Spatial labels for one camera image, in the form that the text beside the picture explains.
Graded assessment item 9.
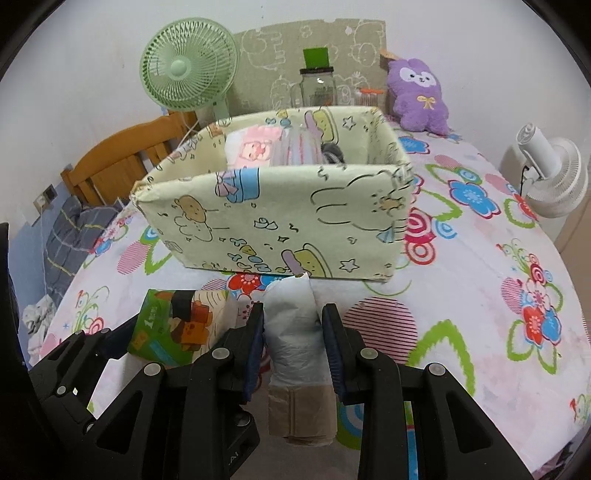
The yellow cartoon fabric storage box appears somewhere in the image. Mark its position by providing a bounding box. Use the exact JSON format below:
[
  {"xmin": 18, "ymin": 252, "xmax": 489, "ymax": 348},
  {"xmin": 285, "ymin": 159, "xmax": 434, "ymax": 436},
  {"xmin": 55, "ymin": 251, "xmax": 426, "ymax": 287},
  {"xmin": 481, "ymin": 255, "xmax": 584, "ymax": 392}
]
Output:
[{"xmin": 130, "ymin": 105, "xmax": 414, "ymax": 282}]

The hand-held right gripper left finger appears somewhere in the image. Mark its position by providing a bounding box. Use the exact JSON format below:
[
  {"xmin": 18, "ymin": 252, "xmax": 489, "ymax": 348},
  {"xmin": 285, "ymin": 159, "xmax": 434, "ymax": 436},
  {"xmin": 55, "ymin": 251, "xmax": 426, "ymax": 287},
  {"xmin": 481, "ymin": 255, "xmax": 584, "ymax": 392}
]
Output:
[{"xmin": 60, "ymin": 304, "xmax": 265, "ymax": 480}]

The white crumpled cloth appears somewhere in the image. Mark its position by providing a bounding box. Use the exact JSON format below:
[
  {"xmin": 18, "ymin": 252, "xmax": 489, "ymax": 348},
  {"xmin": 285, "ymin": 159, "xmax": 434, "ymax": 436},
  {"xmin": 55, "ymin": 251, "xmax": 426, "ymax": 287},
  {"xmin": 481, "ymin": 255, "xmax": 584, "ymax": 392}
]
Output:
[{"xmin": 21, "ymin": 295, "xmax": 61, "ymax": 365}]

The white fan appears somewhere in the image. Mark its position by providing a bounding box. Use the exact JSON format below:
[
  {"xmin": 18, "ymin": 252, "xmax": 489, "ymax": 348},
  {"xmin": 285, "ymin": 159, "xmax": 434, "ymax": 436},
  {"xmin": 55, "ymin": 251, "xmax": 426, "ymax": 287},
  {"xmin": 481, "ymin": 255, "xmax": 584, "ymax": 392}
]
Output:
[{"xmin": 501, "ymin": 122, "xmax": 588, "ymax": 217}]

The pink cartoon packet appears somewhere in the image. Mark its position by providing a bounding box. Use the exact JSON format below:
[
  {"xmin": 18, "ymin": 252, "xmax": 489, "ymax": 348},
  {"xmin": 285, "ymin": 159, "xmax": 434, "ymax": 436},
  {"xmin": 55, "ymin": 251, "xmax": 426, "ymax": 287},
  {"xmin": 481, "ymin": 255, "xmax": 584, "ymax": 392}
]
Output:
[{"xmin": 226, "ymin": 127, "xmax": 283, "ymax": 167}]

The grey striped cloth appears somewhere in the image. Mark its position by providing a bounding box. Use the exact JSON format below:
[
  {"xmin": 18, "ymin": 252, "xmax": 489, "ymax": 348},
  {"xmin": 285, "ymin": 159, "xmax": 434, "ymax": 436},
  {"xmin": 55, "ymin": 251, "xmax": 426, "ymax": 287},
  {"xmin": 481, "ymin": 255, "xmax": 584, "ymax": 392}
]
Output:
[{"xmin": 321, "ymin": 142, "xmax": 346, "ymax": 165}]

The wall outlet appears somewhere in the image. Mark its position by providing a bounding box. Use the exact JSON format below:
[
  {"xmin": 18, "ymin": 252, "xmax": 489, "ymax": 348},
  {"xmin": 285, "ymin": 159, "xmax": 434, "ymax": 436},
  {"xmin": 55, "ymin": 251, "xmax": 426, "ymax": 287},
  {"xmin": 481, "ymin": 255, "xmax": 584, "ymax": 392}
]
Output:
[{"xmin": 34, "ymin": 184, "xmax": 58, "ymax": 210}]

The green plastic cap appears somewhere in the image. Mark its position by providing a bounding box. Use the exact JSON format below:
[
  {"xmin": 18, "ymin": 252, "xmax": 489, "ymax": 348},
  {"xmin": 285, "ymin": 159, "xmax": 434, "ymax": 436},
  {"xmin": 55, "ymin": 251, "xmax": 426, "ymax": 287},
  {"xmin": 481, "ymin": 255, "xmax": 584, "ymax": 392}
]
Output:
[{"xmin": 303, "ymin": 46, "xmax": 329, "ymax": 70}]

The green desk fan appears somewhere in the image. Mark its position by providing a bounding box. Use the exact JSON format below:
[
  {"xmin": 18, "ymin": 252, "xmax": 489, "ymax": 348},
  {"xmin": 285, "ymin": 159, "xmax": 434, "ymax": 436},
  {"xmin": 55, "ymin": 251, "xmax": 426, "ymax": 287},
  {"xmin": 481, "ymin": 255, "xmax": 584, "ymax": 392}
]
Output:
[{"xmin": 140, "ymin": 23, "xmax": 239, "ymax": 130}]

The purple plush bunny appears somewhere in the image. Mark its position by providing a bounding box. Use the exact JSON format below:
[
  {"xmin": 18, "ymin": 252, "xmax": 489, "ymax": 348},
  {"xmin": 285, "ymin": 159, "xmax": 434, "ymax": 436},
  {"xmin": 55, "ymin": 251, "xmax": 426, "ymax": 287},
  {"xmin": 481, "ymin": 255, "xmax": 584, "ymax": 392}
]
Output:
[{"xmin": 381, "ymin": 48, "xmax": 451, "ymax": 136}]

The grey plaid pillow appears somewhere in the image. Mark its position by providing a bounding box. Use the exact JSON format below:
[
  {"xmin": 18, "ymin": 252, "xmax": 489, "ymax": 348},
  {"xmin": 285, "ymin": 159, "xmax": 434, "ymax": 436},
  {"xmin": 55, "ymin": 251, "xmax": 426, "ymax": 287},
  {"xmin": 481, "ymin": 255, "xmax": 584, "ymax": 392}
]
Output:
[{"xmin": 44, "ymin": 194, "xmax": 134, "ymax": 296}]

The glass jar mug black lid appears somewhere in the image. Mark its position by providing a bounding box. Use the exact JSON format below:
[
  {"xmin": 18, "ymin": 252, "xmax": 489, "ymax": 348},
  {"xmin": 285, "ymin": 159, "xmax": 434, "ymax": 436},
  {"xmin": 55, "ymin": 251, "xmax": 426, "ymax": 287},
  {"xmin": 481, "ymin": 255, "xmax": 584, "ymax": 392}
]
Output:
[{"xmin": 291, "ymin": 67, "xmax": 340, "ymax": 109}]

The clear plastic packet stack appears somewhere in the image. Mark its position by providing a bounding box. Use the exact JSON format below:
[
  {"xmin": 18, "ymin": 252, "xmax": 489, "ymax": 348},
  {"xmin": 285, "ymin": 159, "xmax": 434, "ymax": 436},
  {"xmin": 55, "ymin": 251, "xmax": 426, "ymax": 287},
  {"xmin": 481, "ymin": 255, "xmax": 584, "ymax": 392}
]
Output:
[{"xmin": 277, "ymin": 127, "xmax": 324, "ymax": 165}]

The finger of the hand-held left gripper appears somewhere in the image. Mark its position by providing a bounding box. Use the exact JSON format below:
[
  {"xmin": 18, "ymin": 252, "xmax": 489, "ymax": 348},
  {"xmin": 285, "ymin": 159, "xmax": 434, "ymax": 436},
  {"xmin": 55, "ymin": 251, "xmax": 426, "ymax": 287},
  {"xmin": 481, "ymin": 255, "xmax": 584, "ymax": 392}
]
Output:
[{"xmin": 28, "ymin": 322, "xmax": 140, "ymax": 462}]

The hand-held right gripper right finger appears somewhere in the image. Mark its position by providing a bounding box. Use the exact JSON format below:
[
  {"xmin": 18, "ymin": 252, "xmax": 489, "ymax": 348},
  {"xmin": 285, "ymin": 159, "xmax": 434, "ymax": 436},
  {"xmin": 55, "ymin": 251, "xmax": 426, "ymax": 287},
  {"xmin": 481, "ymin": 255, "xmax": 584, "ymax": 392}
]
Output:
[{"xmin": 322, "ymin": 304, "xmax": 532, "ymax": 480}]

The green tissue pack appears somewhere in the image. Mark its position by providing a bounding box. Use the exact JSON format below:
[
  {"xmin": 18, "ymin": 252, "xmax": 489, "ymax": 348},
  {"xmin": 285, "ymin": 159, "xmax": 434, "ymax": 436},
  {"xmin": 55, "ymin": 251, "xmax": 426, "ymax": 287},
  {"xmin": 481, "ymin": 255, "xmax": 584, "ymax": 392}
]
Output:
[{"xmin": 127, "ymin": 290, "xmax": 238, "ymax": 367}]

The blue bed sheet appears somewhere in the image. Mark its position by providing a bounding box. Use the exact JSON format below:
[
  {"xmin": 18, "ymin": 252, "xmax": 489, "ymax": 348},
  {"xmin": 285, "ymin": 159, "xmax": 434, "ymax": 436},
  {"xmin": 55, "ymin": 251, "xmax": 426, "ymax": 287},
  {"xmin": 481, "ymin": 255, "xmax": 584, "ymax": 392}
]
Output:
[{"xmin": 9, "ymin": 217, "xmax": 61, "ymax": 324}]

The white fan cord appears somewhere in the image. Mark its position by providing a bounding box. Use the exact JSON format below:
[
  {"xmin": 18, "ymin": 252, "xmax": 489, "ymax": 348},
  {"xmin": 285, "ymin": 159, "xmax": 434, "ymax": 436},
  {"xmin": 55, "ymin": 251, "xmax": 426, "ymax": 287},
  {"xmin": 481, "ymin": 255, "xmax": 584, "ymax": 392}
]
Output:
[{"xmin": 178, "ymin": 110, "xmax": 205, "ymax": 149}]

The cartoon printed foam board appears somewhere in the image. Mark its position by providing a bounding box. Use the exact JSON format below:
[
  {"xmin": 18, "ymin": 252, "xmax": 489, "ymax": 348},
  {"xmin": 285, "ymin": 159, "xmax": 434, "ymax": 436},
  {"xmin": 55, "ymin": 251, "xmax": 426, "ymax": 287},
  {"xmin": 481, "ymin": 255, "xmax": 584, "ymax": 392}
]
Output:
[{"xmin": 231, "ymin": 18, "xmax": 389, "ymax": 116}]

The wooden bed headboard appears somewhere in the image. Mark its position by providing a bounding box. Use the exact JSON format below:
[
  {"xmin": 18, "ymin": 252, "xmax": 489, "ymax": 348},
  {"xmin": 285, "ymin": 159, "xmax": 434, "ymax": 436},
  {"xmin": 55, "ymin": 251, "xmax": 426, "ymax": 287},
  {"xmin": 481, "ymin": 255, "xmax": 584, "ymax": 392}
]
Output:
[{"xmin": 61, "ymin": 112, "xmax": 199, "ymax": 206}]

